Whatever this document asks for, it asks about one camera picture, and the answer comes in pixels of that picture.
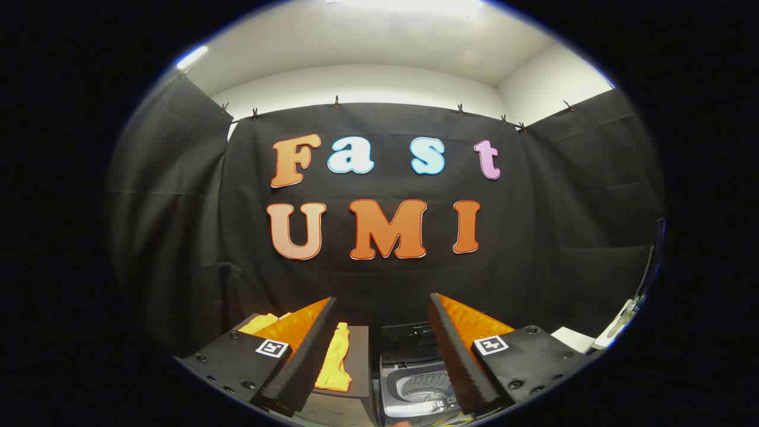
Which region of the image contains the grey washing machine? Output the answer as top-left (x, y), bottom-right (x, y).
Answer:
top-left (378, 349), bottom-right (475, 426)

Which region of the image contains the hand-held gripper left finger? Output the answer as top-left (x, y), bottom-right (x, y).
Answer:
top-left (177, 298), bottom-right (338, 416)

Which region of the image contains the row of black clips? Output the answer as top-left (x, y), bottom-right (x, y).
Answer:
top-left (181, 65), bottom-right (576, 132)

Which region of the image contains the white curved object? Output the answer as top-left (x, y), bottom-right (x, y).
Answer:
top-left (593, 218), bottom-right (667, 350)

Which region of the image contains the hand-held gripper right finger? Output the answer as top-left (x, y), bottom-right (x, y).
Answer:
top-left (428, 292), bottom-right (594, 416)

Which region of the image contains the orange yellow shirt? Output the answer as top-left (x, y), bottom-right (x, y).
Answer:
top-left (239, 312), bottom-right (353, 393)

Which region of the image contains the black backdrop cloth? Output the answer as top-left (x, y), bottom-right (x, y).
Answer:
top-left (107, 74), bottom-right (665, 356)

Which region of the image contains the white panel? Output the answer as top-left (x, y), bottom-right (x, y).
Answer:
top-left (550, 326), bottom-right (597, 355)

